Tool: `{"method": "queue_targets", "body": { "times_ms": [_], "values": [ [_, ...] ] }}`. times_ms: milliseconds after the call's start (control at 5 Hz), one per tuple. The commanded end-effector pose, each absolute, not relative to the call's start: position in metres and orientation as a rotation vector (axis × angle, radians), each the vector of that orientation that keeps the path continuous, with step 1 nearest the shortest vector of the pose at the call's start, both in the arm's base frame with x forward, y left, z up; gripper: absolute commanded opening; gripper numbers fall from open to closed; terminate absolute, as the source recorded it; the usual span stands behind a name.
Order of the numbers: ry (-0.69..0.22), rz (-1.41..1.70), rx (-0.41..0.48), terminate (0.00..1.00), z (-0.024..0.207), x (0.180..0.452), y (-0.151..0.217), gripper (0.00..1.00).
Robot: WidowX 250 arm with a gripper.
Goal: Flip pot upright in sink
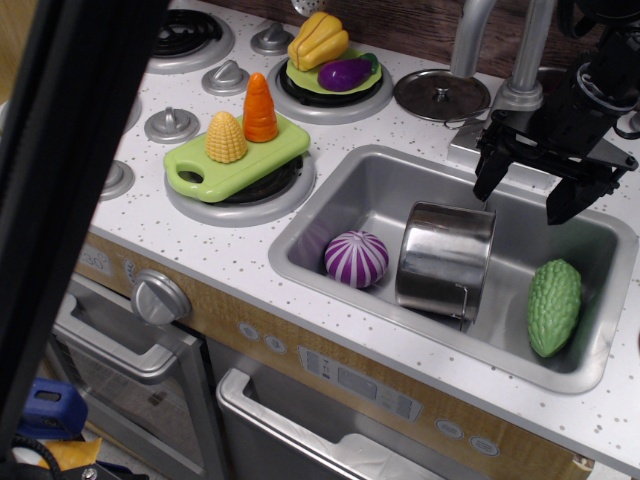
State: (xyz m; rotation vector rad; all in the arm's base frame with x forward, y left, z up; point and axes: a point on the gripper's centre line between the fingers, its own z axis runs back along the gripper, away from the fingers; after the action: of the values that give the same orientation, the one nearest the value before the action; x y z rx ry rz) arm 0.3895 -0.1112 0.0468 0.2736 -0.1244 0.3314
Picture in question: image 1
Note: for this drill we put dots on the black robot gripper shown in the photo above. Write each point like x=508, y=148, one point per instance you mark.
x=564, y=137

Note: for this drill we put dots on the stainless steel pot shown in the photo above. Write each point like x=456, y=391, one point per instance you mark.
x=444, y=258

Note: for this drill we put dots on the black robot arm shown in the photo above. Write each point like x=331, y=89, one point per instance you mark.
x=617, y=48

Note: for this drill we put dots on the steel pot lid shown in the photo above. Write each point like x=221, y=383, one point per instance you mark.
x=439, y=96

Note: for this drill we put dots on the stainless steel sink basin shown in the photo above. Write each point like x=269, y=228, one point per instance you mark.
x=374, y=189

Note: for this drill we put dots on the silver toy faucet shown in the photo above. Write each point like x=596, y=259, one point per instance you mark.
x=538, y=49

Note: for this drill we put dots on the green toy bitter gourd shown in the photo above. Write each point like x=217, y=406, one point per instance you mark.
x=554, y=302

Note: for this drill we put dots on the purple striped toy onion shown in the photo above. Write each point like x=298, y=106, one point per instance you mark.
x=356, y=258

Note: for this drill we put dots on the back right stove burner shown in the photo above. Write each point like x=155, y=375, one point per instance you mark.
x=322, y=109

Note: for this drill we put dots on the stove burner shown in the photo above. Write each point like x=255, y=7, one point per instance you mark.
x=188, y=41
x=322, y=109
x=266, y=200

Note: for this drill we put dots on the purple toy eggplant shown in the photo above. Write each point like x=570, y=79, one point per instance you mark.
x=346, y=74

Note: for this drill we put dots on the green toy plate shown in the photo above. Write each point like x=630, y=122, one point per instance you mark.
x=308, y=80

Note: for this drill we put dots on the yellow toy bell pepper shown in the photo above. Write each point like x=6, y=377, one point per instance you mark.
x=321, y=39

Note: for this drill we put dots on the green toy cutting board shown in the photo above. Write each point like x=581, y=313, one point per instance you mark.
x=193, y=174

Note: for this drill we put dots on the front right stove burner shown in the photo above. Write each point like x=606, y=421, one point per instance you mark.
x=266, y=200

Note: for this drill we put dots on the orange toy carrot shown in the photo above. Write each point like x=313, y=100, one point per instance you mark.
x=259, y=121

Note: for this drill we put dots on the silver slotted spoon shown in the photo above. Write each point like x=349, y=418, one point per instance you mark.
x=307, y=8

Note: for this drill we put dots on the silver stove knob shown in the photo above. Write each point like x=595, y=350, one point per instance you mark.
x=118, y=181
x=171, y=126
x=272, y=41
x=228, y=79

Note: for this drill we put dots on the yellow toy corn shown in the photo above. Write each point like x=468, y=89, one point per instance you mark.
x=224, y=140

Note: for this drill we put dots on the toy dishwasher door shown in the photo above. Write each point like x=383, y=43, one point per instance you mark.
x=279, y=429

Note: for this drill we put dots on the back left stove burner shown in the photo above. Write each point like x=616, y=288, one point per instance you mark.
x=188, y=41

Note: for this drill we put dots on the silver oven dial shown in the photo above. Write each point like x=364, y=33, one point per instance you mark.
x=157, y=300

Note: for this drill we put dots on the toy oven door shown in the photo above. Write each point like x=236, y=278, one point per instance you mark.
x=146, y=386

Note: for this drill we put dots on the blue plastic object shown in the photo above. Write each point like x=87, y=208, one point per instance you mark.
x=53, y=410

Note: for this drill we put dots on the black camera stand pole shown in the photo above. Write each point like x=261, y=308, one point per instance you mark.
x=76, y=84

